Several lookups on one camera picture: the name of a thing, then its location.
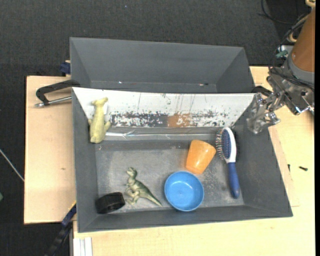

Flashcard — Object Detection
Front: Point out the grey metal bin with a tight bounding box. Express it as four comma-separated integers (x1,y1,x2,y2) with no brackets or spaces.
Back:
69,36,294,233

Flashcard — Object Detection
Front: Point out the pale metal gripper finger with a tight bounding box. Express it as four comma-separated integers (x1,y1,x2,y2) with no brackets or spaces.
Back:
253,112,281,135
246,93,265,132

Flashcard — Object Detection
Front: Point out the black round puck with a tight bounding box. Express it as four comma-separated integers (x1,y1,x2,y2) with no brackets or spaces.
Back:
94,191,126,215

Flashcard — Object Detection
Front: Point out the yellow toy animal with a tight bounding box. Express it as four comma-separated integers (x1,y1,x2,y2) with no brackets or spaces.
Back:
87,96,112,145

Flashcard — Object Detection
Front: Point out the blue plastic bowl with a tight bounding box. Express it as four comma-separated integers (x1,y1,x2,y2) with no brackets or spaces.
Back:
163,170,205,212

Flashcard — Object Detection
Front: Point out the orange plastic cup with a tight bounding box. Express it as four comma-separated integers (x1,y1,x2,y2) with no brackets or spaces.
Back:
185,139,217,175

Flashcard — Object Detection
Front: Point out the blue and white hairbrush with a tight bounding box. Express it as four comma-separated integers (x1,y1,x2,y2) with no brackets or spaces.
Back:
215,126,241,200

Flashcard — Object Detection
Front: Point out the green toy dinosaur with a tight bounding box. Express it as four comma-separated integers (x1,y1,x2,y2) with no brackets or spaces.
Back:
124,166,163,208

